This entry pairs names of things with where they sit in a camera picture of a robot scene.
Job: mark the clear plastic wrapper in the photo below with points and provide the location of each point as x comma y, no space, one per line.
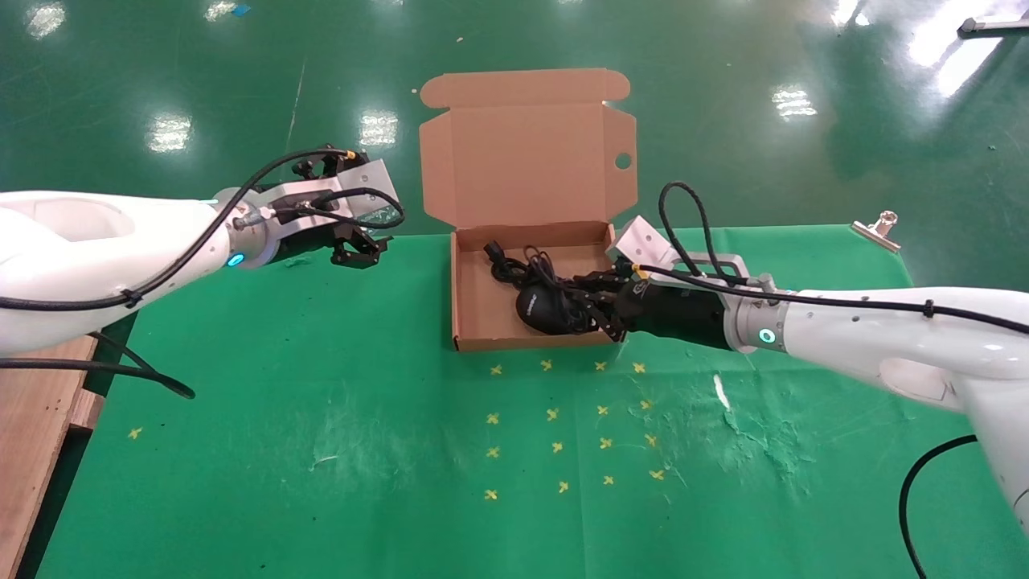
386,211

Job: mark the grey metal floor fixture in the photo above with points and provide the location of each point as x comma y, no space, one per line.
993,27

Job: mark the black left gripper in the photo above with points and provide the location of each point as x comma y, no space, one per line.
338,233

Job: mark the brown wooden board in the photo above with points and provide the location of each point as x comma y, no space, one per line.
28,450

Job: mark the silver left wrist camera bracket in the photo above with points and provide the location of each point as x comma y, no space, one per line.
366,178

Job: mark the brown cardboard mailer box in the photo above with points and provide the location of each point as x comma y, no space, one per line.
530,161

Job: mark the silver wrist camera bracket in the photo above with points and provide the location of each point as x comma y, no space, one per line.
647,240
366,178

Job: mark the silver binder clip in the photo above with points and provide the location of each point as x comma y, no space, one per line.
878,231

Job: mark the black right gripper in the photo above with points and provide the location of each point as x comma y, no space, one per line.
675,314

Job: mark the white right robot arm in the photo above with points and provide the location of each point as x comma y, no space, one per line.
900,338

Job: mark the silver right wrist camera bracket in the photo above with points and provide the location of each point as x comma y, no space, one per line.
647,240

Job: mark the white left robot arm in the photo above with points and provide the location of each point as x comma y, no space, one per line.
88,249

